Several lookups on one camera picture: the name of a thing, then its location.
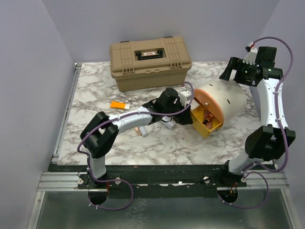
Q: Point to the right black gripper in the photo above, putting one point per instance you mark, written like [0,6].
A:
[235,63]

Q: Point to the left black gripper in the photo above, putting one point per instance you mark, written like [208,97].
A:
[185,118]

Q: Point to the small white box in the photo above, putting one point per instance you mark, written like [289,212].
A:
[194,105]

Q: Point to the gold black lipstick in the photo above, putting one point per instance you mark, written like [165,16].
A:
[207,119]

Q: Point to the pink blush palette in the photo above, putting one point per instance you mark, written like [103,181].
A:
[210,124]

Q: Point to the white round makeup organizer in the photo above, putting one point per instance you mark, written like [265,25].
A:
[224,99]

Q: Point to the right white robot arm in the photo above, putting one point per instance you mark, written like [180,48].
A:
[272,139]

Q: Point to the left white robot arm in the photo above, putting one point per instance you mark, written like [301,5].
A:
[100,133]

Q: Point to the white spray bottle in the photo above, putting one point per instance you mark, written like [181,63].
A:
[168,122]

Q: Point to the lavender small bottle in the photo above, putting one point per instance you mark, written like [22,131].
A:
[143,131]

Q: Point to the beige concealer tube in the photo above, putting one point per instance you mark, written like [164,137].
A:
[138,131]

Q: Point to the tan plastic toolbox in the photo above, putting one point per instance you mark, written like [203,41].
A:
[145,64]

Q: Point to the orange white cream tube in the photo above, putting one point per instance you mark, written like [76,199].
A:
[118,105]

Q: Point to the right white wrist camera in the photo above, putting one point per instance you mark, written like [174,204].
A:
[251,54]

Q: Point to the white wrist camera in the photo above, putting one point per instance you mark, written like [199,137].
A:
[185,97]
[251,54]

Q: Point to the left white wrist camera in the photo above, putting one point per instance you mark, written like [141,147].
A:
[185,97]

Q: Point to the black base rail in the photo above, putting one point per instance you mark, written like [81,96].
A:
[178,181]

